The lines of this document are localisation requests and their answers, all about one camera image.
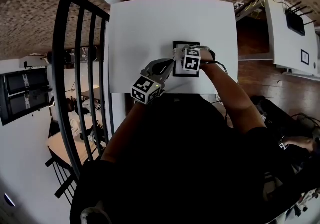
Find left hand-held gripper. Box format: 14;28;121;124
131;58;175;106

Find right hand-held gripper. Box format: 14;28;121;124
174;45;216;72

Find grey cloth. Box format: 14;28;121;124
173;46;191;60

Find black picture frame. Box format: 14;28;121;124
172;41;202;78

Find person's right forearm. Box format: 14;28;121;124
199;49;267;135

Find person's left forearm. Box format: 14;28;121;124
99;101;151;164

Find another person's forearm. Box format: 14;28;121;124
278;135;320;154

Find person's black shirt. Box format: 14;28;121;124
69;92;301;224

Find white side desk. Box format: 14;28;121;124
264;0;320;78

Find black bag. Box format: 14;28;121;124
249;95;305;141

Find black metal railing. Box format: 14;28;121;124
44;0;116;206

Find black router with antennas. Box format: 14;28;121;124
284;1;317;38

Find small framed certificate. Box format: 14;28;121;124
300;49;310;65

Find black framed window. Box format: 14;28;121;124
0;68;55;127

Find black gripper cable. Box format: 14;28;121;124
201;60;230;76

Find yellow cables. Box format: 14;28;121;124
243;0;275;13

